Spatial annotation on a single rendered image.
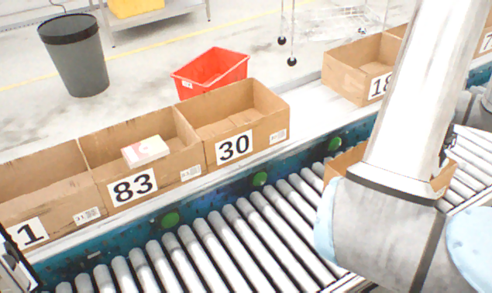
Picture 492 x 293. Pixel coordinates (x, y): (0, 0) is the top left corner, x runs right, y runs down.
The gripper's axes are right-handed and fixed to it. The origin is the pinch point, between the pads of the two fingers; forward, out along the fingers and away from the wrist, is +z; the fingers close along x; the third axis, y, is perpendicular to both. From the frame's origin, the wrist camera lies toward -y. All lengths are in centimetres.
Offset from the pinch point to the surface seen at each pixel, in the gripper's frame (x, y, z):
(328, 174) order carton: 25.1, -20.8, 7.3
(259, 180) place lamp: 44, -41, 12
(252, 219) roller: 34, -51, 20
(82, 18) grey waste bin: 337, -53, 4
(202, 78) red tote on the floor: 263, 27, 66
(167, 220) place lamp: 43, -81, 11
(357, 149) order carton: 28.5, -3.4, 5.7
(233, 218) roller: 38, -57, 20
